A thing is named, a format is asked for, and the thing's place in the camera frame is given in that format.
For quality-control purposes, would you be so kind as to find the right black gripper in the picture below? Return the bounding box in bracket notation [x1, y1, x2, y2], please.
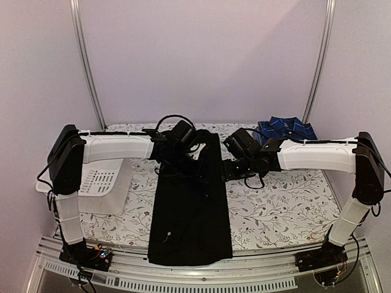
[220, 156, 257, 181]

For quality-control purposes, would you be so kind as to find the black long sleeve shirt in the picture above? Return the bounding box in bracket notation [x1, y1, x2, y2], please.
[148, 129, 233, 266]

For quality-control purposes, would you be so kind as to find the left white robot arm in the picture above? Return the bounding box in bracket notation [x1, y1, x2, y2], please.
[36, 117, 206, 265]

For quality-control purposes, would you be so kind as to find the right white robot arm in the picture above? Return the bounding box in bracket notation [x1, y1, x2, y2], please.
[223, 128, 387, 266]

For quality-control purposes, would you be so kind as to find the blue plaid folded shirt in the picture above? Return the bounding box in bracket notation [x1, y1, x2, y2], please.
[253, 117, 317, 145]

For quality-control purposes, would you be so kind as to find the floral patterned table cloth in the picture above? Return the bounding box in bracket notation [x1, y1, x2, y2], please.
[60, 122, 346, 252]

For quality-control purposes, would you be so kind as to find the white plastic basket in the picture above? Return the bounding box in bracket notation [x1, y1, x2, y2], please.
[35, 158, 133, 215]

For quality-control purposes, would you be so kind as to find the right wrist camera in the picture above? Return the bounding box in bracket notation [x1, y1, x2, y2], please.
[223, 128, 261, 159]

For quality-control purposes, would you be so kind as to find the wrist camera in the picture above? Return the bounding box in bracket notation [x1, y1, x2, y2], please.
[223, 128, 261, 159]
[169, 120, 196, 150]

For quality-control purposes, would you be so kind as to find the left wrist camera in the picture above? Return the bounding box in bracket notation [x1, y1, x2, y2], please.
[169, 120, 196, 150]

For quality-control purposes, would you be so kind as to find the aluminium front rail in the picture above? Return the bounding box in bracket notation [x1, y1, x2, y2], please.
[24, 236, 386, 292]

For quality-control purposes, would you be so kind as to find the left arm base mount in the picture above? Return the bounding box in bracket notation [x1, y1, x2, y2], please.
[59, 243, 112, 272]

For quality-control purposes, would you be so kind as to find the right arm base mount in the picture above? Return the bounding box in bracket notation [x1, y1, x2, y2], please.
[294, 241, 348, 272]

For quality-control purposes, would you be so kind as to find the right aluminium frame post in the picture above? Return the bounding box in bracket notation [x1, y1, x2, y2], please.
[302, 0, 336, 123]

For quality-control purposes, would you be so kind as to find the aluminium frame post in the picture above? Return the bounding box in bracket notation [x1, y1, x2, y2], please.
[302, 0, 336, 123]
[69, 0, 107, 129]

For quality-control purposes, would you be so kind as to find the left aluminium frame post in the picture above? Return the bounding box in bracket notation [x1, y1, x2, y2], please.
[69, 0, 107, 129]

